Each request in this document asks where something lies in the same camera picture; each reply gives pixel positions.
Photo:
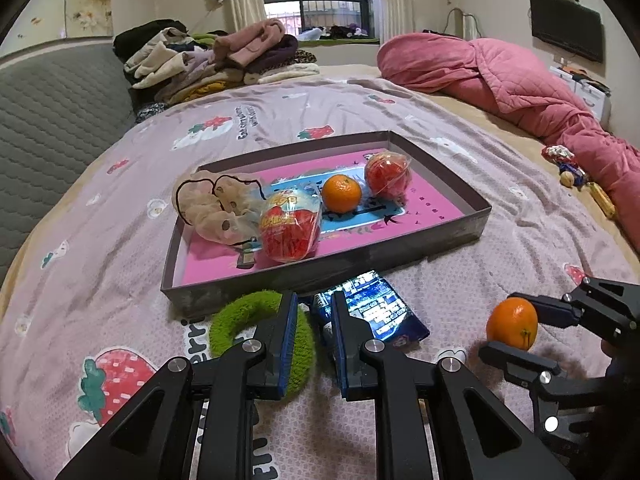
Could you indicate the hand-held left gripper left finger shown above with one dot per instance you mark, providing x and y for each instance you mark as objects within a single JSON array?
[{"x": 287, "y": 345}]

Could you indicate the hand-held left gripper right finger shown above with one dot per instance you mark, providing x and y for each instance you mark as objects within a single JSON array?
[{"x": 339, "y": 355}]

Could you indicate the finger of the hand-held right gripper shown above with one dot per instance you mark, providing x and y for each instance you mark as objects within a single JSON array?
[
  {"x": 520, "y": 362},
  {"x": 600, "y": 305}
]

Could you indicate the small orange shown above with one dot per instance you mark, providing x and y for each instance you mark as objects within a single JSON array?
[
  {"x": 341, "y": 194},
  {"x": 512, "y": 325}
]

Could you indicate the blue snack packet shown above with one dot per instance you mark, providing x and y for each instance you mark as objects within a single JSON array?
[{"x": 390, "y": 310}]

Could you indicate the dark shallow cardboard box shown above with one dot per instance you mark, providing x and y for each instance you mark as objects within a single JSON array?
[{"x": 300, "y": 272}]

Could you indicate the red and blue toy egg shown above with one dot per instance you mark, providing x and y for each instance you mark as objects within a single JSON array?
[
  {"x": 290, "y": 225},
  {"x": 387, "y": 175}
]

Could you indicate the beige sheer scrunchie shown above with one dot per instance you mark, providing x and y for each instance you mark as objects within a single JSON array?
[{"x": 220, "y": 220}]

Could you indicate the yellow wrapped snack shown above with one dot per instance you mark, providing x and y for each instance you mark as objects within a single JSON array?
[{"x": 601, "y": 200}]

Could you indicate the small colourful doll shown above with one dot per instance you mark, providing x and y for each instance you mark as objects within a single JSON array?
[{"x": 562, "y": 165}]

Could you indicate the pink and blue book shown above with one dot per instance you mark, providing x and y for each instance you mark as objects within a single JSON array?
[{"x": 425, "y": 210}]

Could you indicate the beige bed sheet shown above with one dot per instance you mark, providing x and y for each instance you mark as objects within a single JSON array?
[{"x": 510, "y": 135}]

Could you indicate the pink quilted duvet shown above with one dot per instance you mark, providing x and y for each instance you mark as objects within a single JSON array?
[{"x": 500, "y": 75}]

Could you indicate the black flat television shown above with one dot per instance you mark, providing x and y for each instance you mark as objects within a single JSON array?
[{"x": 565, "y": 27}]

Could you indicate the pile of folded clothes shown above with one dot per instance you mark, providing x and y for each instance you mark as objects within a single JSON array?
[{"x": 200, "y": 70}]

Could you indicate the green windowsill mat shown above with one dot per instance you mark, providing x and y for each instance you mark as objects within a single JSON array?
[{"x": 340, "y": 41}]

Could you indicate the grey quilted headboard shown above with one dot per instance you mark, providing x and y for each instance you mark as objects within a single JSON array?
[{"x": 50, "y": 135}]

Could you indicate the floral wall panel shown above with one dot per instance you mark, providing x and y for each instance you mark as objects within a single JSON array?
[{"x": 85, "y": 15}]

